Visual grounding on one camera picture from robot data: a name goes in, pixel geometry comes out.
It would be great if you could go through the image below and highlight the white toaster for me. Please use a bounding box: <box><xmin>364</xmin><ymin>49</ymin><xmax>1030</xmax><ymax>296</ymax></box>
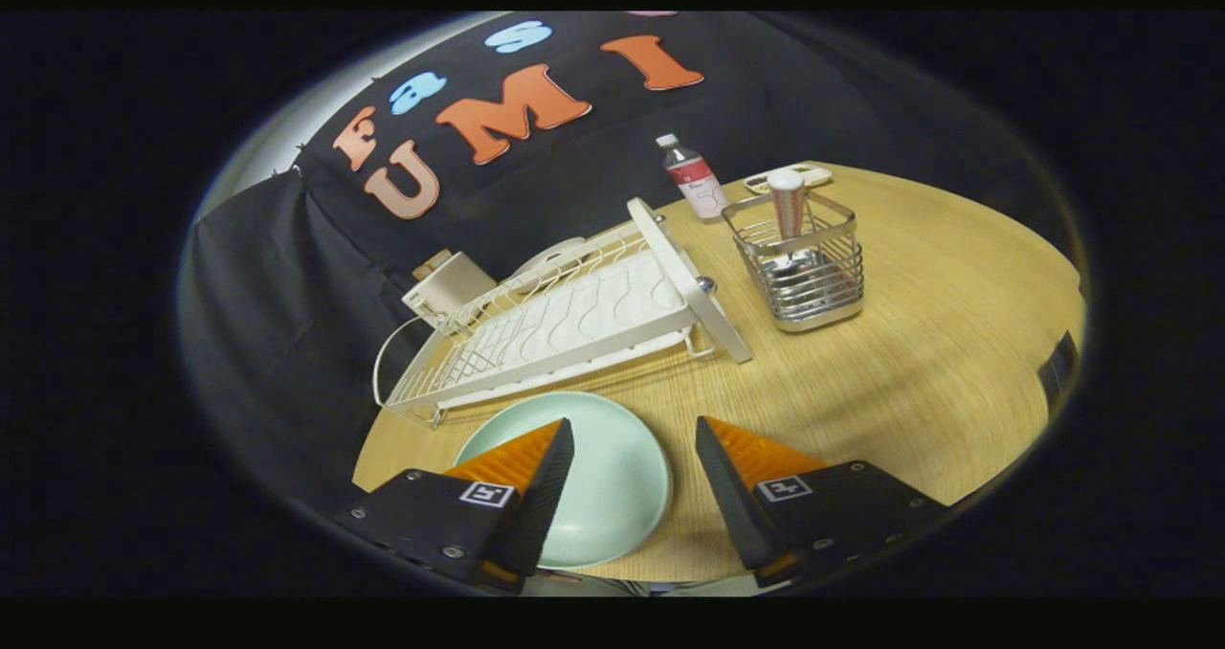
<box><xmin>402</xmin><ymin>250</ymin><xmax>499</xmax><ymax>329</ymax></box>

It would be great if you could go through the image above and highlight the white divided snack tray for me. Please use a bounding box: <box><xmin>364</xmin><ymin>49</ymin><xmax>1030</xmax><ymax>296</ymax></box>
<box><xmin>744</xmin><ymin>163</ymin><xmax>834</xmax><ymax>196</ymax></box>

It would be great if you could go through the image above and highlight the red checked handle spoon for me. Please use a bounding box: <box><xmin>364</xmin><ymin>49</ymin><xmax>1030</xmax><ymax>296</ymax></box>
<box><xmin>766</xmin><ymin>169</ymin><xmax>829</xmax><ymax>286</ymax></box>

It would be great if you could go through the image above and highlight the black backdrop cloth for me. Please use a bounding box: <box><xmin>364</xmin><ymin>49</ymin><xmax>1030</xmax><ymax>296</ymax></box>
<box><xmin>177</xmin><ymin>12</ymin><xmax>1082</xmax><ymax>516</ymax></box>

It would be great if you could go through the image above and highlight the pale green plate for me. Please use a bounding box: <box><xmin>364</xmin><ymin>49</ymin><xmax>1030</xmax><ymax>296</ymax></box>
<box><xmin>453</xmin><ymin>391</ymin><xmax>674</xmax><ymax>570</ymax></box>

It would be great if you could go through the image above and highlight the white round plate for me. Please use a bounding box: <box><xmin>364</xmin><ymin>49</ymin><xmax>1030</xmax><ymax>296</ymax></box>
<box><xmin>517</xmin><ymin>236</ymin><xmax>587</xmax><ymax>281</ymax></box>

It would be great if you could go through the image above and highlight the small dark object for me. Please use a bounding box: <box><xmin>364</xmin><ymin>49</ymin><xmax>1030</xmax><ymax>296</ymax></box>
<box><xmin>1038</xmin><ymin>331</ymin><xmax>1082</xmax><ymax>420</ymax></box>

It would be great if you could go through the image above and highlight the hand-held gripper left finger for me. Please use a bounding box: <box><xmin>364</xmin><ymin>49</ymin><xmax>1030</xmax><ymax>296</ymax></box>
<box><xmin>335</xmin><ymin>417</ymin><xmax>576</xmax><ymax>594</ymax></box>

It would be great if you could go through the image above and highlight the metal wire basket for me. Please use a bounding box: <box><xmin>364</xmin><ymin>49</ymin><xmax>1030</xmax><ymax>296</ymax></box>
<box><xmin>721</xmin><ymin>190</ymin><xmax>865</xmax><ymax>333</ymax></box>

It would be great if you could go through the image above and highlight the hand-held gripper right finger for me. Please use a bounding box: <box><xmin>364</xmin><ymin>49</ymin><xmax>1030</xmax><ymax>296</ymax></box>
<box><xmin>695</xmin><ymin>415</ymin><xmax>953</xmax><ymax>591</ymax></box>

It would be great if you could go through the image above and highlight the clear plastic water bottle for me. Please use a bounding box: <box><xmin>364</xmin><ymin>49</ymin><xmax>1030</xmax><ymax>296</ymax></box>
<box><xmin>656</xmin><ymin>133</ymin><xmax>730</xmax><ymax>221</ymax></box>

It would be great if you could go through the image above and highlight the white wire dish rack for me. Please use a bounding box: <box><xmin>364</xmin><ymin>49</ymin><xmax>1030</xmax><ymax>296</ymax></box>
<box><xmin>372</xmin><ymin>197</ymin><xmax>754</xmax><ymax>430</ymax></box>

